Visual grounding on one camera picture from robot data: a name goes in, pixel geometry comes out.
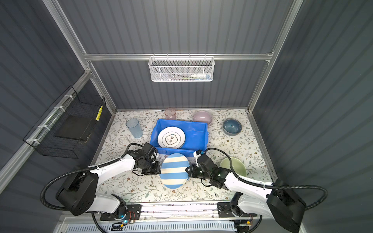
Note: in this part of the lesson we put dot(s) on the pink bowl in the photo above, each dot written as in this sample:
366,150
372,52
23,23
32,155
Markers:
202,117

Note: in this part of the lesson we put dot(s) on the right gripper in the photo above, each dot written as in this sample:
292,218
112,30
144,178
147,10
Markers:
192,172

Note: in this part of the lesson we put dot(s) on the dark blue bowl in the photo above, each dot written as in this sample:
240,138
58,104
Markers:
231,127

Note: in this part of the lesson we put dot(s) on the blue white striped plate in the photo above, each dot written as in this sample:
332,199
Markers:
173,171

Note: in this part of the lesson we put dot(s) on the black wire wall basket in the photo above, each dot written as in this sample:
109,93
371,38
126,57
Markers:
73,103

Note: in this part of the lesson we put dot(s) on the light green bowl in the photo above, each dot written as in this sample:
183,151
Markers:
237,165

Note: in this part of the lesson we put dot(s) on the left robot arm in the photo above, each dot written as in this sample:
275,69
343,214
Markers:
79,192

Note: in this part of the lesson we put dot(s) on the pink translucent cup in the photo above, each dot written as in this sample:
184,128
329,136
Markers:
170,114

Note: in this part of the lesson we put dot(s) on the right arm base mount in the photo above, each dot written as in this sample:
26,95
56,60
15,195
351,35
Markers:
225,210

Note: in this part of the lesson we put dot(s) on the blue plastic bin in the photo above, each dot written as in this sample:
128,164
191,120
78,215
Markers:
196,136

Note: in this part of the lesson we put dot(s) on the blue translucent cup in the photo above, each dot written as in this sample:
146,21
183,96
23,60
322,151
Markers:
134,127

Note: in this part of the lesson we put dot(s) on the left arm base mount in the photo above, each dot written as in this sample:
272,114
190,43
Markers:
130,212

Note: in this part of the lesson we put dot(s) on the white wire mesh basket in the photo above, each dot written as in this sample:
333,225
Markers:
161,66

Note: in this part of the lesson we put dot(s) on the white plate black emblem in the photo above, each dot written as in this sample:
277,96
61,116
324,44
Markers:
172,138

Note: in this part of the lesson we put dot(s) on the white vented strip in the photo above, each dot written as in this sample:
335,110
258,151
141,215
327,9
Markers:
171,227

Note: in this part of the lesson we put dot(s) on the floral table mat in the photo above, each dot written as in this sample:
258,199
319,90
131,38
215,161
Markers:
149,189

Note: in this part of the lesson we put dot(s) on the pens in white basket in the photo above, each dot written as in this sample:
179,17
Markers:
196,76

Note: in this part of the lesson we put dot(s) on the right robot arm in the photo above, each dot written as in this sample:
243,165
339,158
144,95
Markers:
280,203

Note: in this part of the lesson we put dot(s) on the yellow tag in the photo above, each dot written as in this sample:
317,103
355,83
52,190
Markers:
98,115

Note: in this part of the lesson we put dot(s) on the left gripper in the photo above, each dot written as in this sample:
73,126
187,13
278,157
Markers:
156,171

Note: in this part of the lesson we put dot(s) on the black pad in basket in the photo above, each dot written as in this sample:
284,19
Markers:
74,127

